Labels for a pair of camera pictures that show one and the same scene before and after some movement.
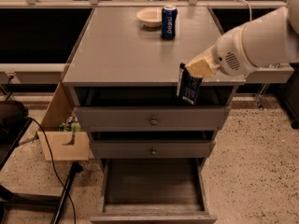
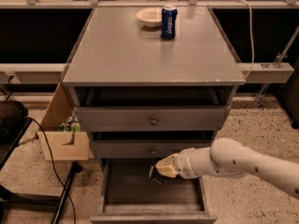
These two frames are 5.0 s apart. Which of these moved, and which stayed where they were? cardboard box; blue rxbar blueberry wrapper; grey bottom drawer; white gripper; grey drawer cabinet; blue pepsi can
Moved: white gripper; blue rxbar blueberry wrapper
Stayed: grey drawer cabinet; cardboard box; grey bottom drawer; blue pepsi can
